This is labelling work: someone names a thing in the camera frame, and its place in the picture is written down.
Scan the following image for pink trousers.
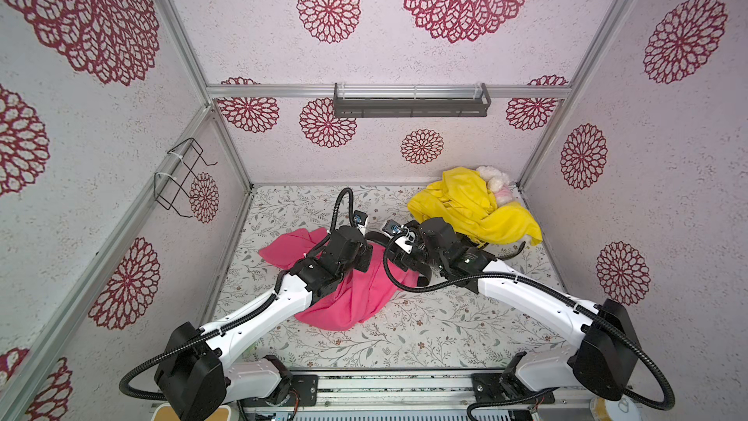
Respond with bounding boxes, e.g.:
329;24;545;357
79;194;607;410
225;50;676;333
258;228;397;331

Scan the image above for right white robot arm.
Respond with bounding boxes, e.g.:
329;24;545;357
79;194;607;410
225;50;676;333
383;218;642;401

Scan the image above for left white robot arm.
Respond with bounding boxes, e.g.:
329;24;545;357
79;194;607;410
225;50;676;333
154;225;372;420

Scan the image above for yellow garment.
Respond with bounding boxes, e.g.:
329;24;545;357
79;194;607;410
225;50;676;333
407;167;543;246

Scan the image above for white pink plush toy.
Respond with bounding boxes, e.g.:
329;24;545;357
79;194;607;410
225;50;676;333
476;166;514;207

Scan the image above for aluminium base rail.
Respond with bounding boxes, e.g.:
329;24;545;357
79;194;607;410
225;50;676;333
233;367;597;421

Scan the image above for black wall shelf rail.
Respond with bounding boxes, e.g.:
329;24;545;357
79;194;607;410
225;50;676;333
332;83;492;119

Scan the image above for black wire wall rack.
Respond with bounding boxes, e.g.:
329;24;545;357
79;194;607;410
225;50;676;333
152;138;219;223

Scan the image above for wooden board white frame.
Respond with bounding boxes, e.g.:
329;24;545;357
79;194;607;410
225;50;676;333
151;405;239;421

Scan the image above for right black cable conduit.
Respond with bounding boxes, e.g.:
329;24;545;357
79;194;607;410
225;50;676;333
382;233;677;411

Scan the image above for black cable conduit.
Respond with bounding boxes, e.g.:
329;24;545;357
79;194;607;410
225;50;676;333
382;233;677;411
118;186;358;403

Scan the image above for left black cable conduit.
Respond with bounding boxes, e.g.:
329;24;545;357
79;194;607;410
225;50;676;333
118;186;358;403

